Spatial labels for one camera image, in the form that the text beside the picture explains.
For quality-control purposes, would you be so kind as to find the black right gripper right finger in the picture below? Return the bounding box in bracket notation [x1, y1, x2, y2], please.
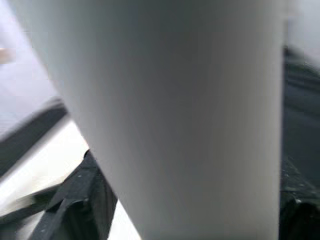
[278, 159, 320, 240]

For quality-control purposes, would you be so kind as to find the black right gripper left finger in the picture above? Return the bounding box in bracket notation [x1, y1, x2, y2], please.
[27, 149, 118, 240]

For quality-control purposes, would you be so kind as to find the white plastic children table top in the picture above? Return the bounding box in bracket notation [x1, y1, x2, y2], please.
[0, 117, 143, 240]

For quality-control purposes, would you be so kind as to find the white plastic table leg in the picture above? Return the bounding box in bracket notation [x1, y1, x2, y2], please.
[14, 0, 286, 240]

